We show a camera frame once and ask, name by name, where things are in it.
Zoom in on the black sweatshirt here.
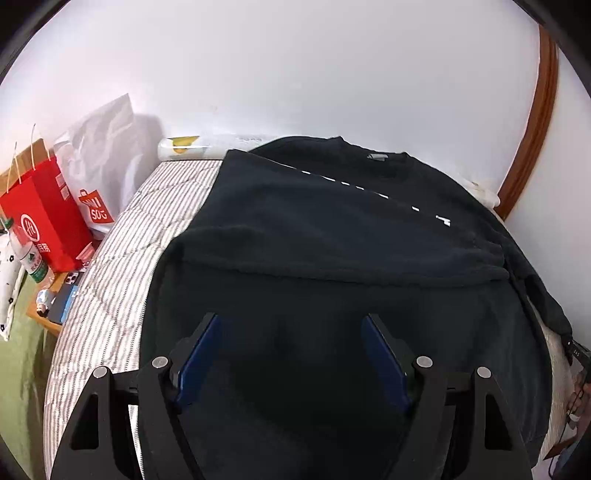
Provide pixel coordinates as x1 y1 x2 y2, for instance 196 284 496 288
140 137 572 479

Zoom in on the striped quilted mattress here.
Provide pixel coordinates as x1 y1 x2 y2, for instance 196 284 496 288
43 154 572 479

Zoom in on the wooden side table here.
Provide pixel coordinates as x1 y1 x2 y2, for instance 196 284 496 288
26 272 66 337

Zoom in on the black smartphone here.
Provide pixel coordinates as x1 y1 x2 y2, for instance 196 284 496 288
48 271 83 325

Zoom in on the blue card packet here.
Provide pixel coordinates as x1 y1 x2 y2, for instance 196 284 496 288
60 285 79 325

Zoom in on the small toy figurine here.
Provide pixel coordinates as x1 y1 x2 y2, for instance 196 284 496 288
35 289 55 318

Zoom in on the pink small box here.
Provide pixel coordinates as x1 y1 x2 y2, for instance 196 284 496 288
76 241 98 270

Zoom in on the white dotted cloth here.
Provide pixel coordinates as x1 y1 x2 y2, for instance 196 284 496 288
0 234 26 341

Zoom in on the green label plastic bottle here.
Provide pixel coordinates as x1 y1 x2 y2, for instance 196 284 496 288
9 223 54 289

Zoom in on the red paper shopping bag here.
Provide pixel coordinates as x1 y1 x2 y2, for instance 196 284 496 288
1 156 93 272

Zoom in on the white Uniqlo paper bag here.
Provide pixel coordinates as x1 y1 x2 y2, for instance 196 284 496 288
53 95 142 239

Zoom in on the brown paper bag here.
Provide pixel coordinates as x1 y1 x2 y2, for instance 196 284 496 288
1 138 53 195

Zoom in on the rolled white printed blanket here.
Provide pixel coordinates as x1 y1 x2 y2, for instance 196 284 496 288
157 134 274 162

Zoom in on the brown wooden door frame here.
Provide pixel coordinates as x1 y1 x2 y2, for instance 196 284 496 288
495 26 559 220

